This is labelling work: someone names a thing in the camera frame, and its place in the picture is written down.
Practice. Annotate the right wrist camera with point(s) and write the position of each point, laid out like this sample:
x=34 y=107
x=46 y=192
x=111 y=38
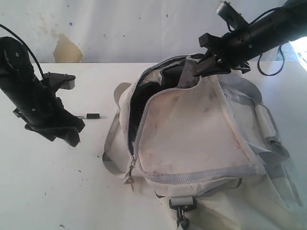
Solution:
x=230 y=15

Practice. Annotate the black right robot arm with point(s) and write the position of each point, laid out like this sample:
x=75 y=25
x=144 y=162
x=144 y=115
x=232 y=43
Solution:
x=276 y=27

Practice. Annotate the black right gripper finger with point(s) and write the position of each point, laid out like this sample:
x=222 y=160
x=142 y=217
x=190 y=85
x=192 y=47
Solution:
x=198 y=59
x=214 y=68

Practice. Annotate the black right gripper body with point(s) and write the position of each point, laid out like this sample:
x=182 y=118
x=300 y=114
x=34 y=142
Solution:
x=231 y=49

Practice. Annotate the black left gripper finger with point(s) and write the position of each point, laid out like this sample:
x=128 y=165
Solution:
x=69 y=134
x=69 y=120

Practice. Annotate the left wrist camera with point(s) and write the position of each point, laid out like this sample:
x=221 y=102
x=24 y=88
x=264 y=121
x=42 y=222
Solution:
x=56 y=81

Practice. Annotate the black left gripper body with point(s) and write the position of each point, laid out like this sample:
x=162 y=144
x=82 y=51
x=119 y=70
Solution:
x=38 y=106

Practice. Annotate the black and white marker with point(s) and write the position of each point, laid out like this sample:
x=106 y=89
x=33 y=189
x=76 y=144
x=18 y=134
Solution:
x=91 y=116

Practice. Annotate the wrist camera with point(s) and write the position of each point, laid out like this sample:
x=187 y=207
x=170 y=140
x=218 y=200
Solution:
x=230 y=15
x=56 y=81

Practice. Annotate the white fabric backpack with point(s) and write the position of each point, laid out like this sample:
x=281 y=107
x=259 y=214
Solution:
x=211 y=138

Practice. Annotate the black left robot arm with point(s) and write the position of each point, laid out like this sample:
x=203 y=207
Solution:
x=15 y=65

